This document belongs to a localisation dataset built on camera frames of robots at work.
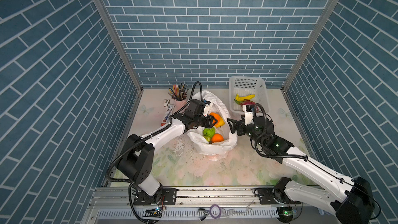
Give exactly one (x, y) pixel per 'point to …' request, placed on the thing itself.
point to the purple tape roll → (216, 205)
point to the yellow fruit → (221, 123)
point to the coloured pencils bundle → (178, 92)
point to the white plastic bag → (196, 137)
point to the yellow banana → (249, 97)
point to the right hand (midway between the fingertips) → (232, 116)
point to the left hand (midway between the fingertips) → (214, 120)
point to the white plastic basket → (245, 86)
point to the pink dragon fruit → (244, 102)
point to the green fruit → (208, 132)
